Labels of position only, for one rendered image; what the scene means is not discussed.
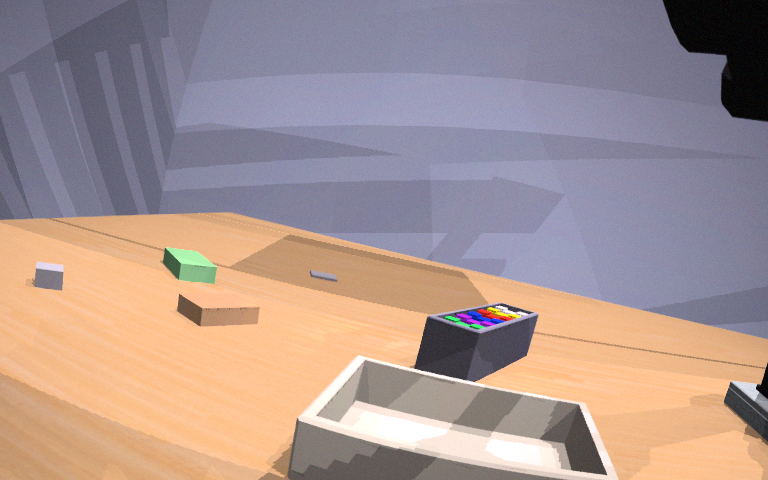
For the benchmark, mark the light green block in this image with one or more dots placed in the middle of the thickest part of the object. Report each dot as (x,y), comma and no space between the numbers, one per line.
(191,266)

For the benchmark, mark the tan flat block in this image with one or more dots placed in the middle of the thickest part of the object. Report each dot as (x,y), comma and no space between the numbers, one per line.
(221,309)

